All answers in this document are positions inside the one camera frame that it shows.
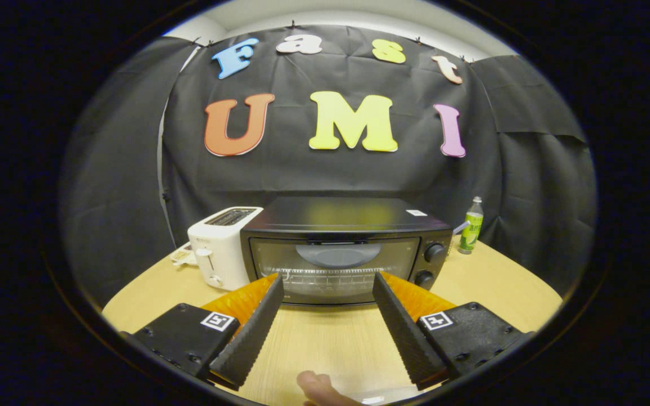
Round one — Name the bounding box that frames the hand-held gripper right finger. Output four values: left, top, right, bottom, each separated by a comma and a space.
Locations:
371, 272, 535, 391

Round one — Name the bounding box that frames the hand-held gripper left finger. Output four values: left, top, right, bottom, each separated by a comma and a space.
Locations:
125, 273, 285, 391

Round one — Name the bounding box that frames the black toaster oven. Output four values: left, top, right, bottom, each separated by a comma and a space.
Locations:
239, 196, 453, 307

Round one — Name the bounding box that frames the white pop-up toaster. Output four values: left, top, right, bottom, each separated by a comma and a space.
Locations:
187, 206, 264, 292

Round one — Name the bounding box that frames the small white tray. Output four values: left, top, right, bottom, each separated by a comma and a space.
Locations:
169, 242, 199, 267

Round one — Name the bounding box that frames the green label drink bottle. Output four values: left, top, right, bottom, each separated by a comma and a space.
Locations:
458, 196, 484, 255

